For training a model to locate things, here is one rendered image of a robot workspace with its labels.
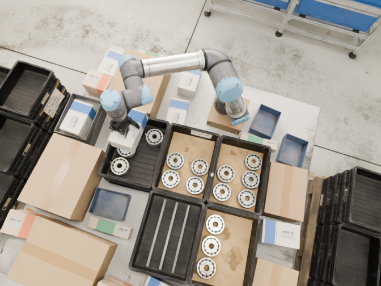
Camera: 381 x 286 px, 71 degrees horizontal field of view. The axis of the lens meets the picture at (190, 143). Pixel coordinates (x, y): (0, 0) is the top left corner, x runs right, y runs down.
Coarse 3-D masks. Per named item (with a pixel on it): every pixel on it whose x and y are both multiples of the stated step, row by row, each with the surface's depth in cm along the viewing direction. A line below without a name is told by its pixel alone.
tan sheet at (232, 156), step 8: (224, 144) 161; (224, 152) 160; (232, 152) 160; (240, 152) 160; (248, 152) 160; (256, 152) 160; (224, 160) 158; (232, 160) 158; (240, 160) 158; (240, 168) 157; (216, 176) 154; (240, 176) 155; (232, 184) 153; (240, 184) 154; (232, 192) 152; (256, 192) 153; (216, 200) 150; (232, 200) 150; (240, 208) 149; (248, 208) 149
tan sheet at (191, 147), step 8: (176, 136) 162; (184, 136) 162; (192, 136) 162; (176, 144) 160; (184, 144) 160; (192, 144) 160; (200, 144) 161; (208, 144) 161; (168, 152) 158; (184, 152) 158; (192, 152) 159; (200, 152) 159; (208, 152) 159; (176, 160) 157; (184, 160) 157; (192, 160) 157; (208, 160) 158; (168, 168) 155; (184, 168) 155; (200, 168) 156; (184, 176) 154; (160, 184) 152; (184, 184) 152; (184, 192) 151
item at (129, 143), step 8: (136, 112) 132; (144, 112) 132; (136, 120) 130; (144, 120) 133; (128, 128) 129; (144, 128) 138; (112, 136) 127; (120, 136) 127; (128, 136) 127; (112, 144) 131; (120, 144) 126; (128, 144) 126; (136, 144) 133
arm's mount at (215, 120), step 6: (216, 96) 177; (246, 102) 176; (210, 114) 173; (216, 114) 173; (210, 120) 172; (216, 120) 172; (222, 120) 172; (228, 120) 172; (210, 126) 179; (216, 126) 176; (222, 126) 173; (228, 126) 171; (234, 126) 171; (240, 126) 171; (234, 132) 176
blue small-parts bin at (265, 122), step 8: (256, 112) 180; (264, 112) 184; (272, 112) 181; (280, 112) 177; (256, 120) 181; (264, 120) 182; (272, 120) 182; (256, 128) 179; (264, 128) 180; (272, 128) 180; (264, 136) 174; (272, 136) 171
